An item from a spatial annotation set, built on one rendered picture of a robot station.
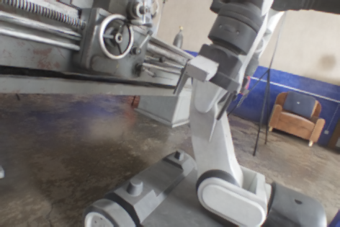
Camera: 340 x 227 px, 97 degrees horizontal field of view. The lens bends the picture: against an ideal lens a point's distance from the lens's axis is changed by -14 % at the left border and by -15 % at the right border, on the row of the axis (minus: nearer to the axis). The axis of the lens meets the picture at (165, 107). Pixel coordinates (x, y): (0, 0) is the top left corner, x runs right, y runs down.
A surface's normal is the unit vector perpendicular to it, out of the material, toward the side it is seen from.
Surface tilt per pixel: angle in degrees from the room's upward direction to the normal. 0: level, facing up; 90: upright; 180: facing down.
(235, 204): 90
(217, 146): 90
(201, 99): 90
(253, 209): 90
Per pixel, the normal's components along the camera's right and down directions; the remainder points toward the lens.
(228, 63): -0.47, 0.06
